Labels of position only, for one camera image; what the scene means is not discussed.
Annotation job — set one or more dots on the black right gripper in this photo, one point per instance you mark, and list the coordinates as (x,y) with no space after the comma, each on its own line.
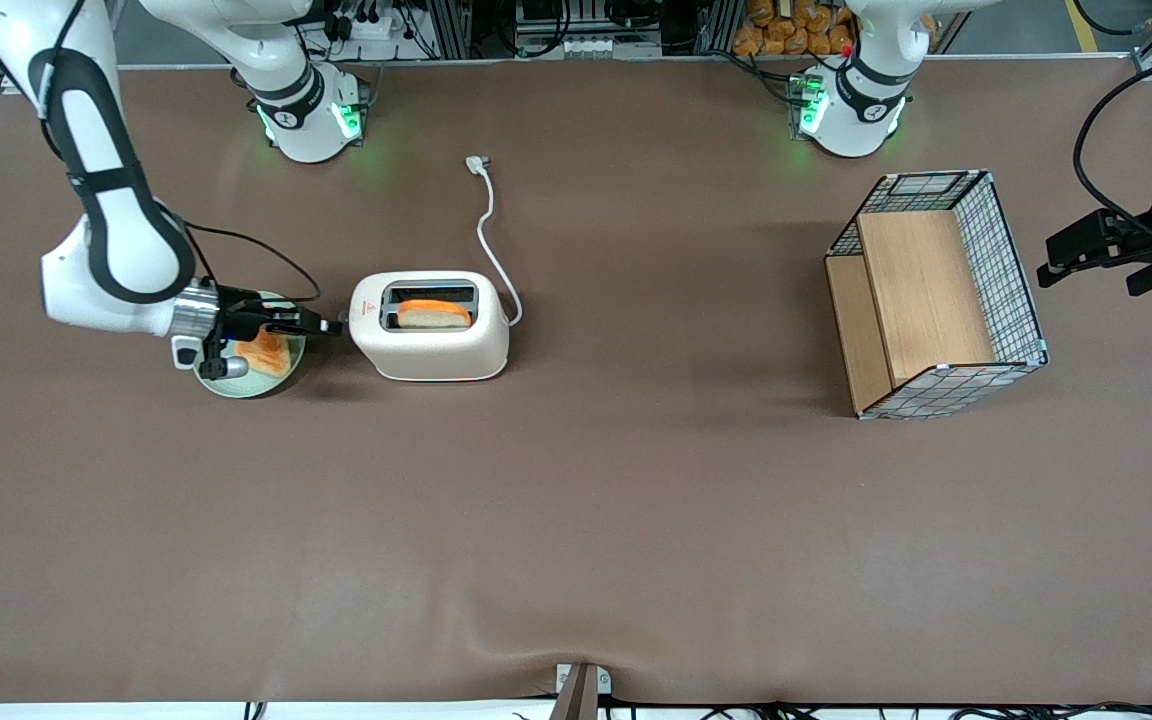
(236,323)

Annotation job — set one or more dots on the white two-slot toaster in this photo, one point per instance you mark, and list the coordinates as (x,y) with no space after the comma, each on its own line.
(436,350)

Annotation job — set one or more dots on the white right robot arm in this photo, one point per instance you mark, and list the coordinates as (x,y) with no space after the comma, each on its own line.
(126,250)

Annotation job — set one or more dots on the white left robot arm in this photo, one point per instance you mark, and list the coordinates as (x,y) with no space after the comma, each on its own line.
(851,120)

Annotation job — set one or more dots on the triangular orange toast piece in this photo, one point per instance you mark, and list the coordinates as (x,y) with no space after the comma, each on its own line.
(271,355)

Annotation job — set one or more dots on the pale green round plate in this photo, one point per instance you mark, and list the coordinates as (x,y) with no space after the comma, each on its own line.
(256,386)

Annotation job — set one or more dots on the bread slice with orange crust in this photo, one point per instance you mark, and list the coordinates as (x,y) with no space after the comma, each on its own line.
(433,314)

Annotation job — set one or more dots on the white power strip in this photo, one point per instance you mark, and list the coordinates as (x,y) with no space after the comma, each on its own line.
(376,28)

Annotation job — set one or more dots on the brown table mat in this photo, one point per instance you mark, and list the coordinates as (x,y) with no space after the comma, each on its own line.
(636,520)

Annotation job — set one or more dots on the bag of orange bread rolls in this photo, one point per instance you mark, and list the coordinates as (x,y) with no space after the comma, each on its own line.
(786,30)

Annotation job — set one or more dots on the black electronics box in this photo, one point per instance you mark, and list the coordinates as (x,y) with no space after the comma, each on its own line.
(586,25)

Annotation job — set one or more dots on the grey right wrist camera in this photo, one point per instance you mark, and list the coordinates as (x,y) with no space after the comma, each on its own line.
(221,368)

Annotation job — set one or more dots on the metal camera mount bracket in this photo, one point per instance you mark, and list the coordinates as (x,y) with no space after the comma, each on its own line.
(581,690)

